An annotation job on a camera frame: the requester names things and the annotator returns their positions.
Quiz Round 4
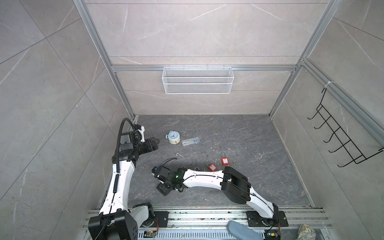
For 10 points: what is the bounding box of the red padlock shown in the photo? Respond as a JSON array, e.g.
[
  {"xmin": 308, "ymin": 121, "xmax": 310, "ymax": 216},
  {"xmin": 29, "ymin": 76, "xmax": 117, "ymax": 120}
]
[
  {"xmin": 221, "ymin": 153, "xmax": 230, "ymax": 166},
  {"xmin": 205, "ymin": 161, "xmax": 218, "ymax": 172}
]

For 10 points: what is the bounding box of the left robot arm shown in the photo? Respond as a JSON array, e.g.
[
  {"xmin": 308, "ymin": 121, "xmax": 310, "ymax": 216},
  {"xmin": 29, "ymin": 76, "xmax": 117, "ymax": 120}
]
[{"xmin": 88, "ymin": 118, "xmax": 160, "ymax": 240}]

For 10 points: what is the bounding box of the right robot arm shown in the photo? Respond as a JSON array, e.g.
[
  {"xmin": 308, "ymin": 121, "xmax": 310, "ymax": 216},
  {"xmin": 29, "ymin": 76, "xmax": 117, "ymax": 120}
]
[{"xmin": 152, "ymin": 158, "xmax": 279, "ymax": 226}]

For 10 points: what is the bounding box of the blue slipper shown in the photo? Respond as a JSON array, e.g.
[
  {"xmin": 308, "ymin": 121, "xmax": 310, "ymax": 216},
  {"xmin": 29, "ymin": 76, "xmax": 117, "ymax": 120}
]
[{"xmin": 227, "ymin": 221, "xmax": 263, "ymax": 240}]

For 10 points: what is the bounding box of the patterned shoe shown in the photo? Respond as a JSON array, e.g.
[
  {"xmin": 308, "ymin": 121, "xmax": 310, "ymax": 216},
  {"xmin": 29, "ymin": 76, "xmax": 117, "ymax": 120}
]
[{"xmin": 296, "ymin": 224, "xmax": 317, "ymax": 240}]

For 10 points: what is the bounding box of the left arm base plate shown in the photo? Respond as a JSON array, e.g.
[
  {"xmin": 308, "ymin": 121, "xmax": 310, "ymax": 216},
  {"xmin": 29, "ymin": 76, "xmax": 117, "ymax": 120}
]
[{"xmin": 141, "ymin": 211, "xmax": 169, "ymax": 228}]

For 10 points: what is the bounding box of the white wire basket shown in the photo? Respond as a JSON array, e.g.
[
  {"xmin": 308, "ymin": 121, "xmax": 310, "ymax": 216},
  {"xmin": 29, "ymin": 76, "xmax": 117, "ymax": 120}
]
[{"xmin": 162, "ymin": 67, "xmax": 235, "ymax": 95}]

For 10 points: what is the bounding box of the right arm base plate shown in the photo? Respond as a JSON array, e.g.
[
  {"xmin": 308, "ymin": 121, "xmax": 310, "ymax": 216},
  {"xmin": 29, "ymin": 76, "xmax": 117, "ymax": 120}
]
[{"xmin": 246, "ymin": 211, "xmax": 289, "ymax": 228}]

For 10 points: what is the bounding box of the aluminium rail front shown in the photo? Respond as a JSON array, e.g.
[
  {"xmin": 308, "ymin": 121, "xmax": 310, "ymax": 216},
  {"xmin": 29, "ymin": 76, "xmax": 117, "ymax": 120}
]
[{"xmin": 80, "ymin": 206, "xmax": 334, "ymax": 232}]

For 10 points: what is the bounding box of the black wire hook rack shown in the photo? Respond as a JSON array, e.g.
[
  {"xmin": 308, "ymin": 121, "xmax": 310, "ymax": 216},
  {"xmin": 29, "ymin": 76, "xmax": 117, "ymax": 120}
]
[{"xmin": 307, "ymin": 88, "xmax": 384, "ymax": 168}]

